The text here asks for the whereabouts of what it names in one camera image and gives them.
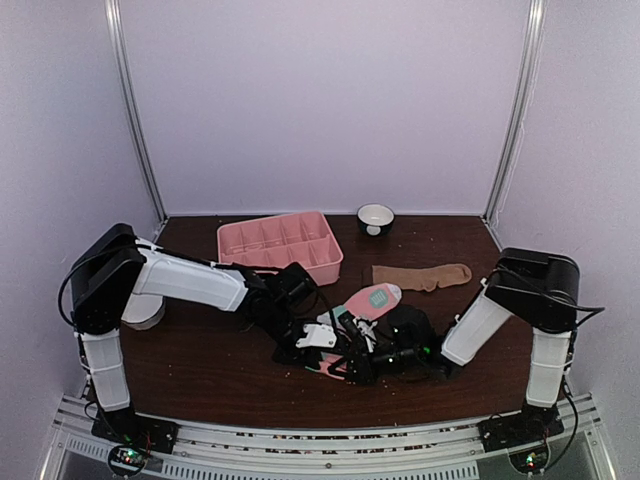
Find white fluted bowl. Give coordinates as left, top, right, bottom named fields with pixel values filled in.
left=121, top=294, right=166, bottom=331

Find pink divided organizer tray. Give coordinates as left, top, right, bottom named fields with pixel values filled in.
left=217, top=211, right=344, bottom=286

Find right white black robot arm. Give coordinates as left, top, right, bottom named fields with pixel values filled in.
left=339, top=248, right=603, bottom=442

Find right aluminium frame post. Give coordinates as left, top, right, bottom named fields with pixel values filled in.
left=483, top=0, right=548, bottom=228

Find aluminium frame post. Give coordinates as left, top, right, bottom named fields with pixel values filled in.
left=483, top=0, right=548, bottom=228
left=104, top=0, right=168, bottom=224

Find black white ceramic bowl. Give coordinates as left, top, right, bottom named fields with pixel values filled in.
left=356, top=203, right=395, bottom=237

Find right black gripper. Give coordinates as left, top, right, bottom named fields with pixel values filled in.
left=331, top=343, right=423, bottom=386

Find pink patterned sock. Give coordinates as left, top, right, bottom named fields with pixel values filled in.
left=305, top=283, right=402, bottom=382

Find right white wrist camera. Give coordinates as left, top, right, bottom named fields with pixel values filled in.
left=353, top=318, right=378, bottom=353

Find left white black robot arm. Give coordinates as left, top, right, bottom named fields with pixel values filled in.
left=61, top=223, right=345, bottom=444

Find tan brown sock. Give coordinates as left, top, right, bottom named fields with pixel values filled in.
left=371, top=263, right=473, bottom=292

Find left aluminium frame post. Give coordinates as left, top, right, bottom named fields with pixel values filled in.
left=104, top=0, right=168, bottom=224

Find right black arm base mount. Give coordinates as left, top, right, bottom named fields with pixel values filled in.
left=477, top=413, right=564, bottom=476

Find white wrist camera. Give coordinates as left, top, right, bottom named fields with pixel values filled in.
left=353, top=318, right=378, bottom=353
left=296, top=323, right=337, bottom=349

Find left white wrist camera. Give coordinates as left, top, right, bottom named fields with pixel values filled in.
left=296, top=323, right=337, bottom=349

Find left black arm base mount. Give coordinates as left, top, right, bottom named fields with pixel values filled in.
left=91, top=409, right=179, bottom=478

